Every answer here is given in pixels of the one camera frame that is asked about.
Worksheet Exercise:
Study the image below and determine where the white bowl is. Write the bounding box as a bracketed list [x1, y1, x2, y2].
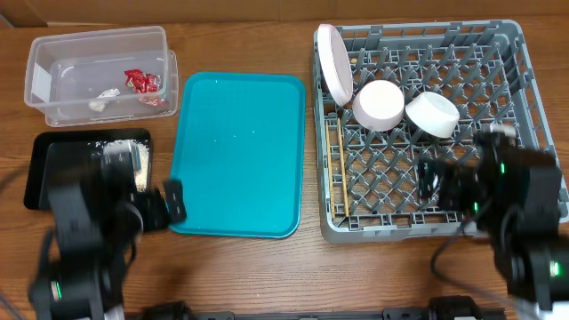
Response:
[405, 92, 460, 138]

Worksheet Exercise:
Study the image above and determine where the peanut pile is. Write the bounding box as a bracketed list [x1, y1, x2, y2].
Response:
[92, 140, 151, 191]

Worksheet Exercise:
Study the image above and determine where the wooden chopstick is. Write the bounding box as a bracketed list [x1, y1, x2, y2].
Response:
[325, 122, 335, 219]
[336, 117, 350, 218]

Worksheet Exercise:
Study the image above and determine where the white tissue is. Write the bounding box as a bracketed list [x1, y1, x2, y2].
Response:
[88, 88, 120, 112]

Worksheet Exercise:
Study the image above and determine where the red snack wrapper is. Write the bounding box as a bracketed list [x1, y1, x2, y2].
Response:
[124, 69, 168, 108]

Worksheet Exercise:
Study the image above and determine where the white plate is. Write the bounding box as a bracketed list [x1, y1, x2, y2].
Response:
[317, 24, 353, 107]

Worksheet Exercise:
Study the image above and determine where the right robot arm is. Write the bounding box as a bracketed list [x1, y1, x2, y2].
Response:
[417, 124, 568, 317]

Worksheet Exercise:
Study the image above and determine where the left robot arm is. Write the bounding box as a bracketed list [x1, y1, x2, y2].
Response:
[28, 142, 187, 319]

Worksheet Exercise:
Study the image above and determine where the grey dishwasher rack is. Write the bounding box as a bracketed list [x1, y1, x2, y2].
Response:
[312, 20, 555, 244]

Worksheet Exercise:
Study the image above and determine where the teal serving tray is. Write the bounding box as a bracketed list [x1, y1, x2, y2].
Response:
[171, 71, 306, 239]

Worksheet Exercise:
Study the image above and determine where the black plastic tray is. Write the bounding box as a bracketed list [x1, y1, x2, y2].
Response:
[23, 128, 152, 210]

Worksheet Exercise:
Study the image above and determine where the clear plastic bin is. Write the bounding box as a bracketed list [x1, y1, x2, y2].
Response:
[24, 26, 179, 127]

